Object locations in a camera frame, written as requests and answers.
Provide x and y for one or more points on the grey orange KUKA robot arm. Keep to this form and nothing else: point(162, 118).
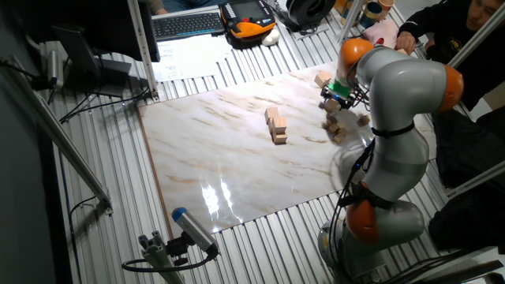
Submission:
point(402, 102)

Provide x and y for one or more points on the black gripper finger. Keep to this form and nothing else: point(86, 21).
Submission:
point(348, 105)
point(322, 102)

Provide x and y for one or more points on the person right hand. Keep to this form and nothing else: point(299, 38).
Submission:
point(405, 41)

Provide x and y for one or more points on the black fabric bag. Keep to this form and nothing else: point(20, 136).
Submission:
point(469, 221)
point(465, 150)

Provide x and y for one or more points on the person in black hoodie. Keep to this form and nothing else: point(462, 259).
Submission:
point(473, 63)

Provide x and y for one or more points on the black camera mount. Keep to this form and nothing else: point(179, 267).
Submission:
point(177, 248)

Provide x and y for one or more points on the person right forearm black sleeve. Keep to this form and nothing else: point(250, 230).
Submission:
point(426, 21)

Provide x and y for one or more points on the marble pattern board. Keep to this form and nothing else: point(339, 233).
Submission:
point(217, 158)

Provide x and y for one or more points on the printed white paper sheet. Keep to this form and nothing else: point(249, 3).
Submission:
point(189, 57)

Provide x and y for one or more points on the short aluminium profile stub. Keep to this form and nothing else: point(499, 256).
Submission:
point(158, 256)

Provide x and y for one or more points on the black computer monitor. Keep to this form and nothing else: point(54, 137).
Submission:
point(79, 23)

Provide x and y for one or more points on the small wooden cube block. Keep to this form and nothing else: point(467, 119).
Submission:
point(334, 128)
point(338, 138)
point(331, 119)
point(344, 132)
point(363, 120)
point(341, 125)

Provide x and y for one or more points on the teal cylinder can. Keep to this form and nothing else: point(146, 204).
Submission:
point(371, 13)

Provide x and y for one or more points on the black computer keyboard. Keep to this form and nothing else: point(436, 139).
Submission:
point(187, 24)

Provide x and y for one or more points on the seated person blue jeans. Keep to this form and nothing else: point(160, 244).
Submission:
point(189, 4)

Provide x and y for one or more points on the silver cylindrical device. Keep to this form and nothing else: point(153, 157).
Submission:
point(55, 69)

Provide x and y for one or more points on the tan paper cup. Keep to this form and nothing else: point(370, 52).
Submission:
point(386, 6)

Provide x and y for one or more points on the small red object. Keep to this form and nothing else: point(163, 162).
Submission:
point(380, 40)

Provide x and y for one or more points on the grey camera blue cap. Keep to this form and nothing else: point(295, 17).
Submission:
point(193, 229)

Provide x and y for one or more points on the aluminium profile beam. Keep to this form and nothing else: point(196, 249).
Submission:
point(51, 130)
point(479, 31)
point(477, 179)
point(144, 51)
point(350, 19)

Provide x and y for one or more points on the black monitor stand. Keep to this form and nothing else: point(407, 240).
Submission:
point(90, 67)

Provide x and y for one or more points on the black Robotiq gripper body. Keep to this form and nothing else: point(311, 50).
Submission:
point(338, 96)

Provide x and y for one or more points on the pink cloth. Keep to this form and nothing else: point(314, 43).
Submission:
point(382, 31)

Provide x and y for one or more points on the orange black teach pendant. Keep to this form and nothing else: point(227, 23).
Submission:
point(246, 19)

